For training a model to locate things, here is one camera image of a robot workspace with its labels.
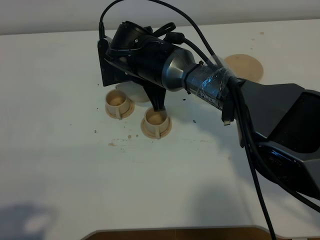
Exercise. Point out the beige teacup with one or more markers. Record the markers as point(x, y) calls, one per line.
point(115, 97)
point(154, 117)

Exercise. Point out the beige ceramic teapot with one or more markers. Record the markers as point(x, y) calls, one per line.
point(134, 91)

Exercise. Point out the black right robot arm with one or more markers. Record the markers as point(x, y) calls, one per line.
point(281, 122)

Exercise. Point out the right beige teacup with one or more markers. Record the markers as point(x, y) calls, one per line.
point(154, 117)

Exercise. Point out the left beige teacup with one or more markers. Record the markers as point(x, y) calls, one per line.
point(115, 97)

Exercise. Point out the right beige cup saucer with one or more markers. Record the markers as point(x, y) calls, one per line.
point(156, 131)

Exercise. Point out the round beige teapot saucer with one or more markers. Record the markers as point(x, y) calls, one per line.
point(245, 66)

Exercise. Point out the beige cup saucer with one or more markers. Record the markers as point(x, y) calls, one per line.
point(156, 131)
point(120, 111)

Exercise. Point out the left beige cup saucer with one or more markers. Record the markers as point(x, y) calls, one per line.
point(120, 111)

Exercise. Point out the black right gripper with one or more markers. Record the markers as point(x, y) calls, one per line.
point(141, 54)

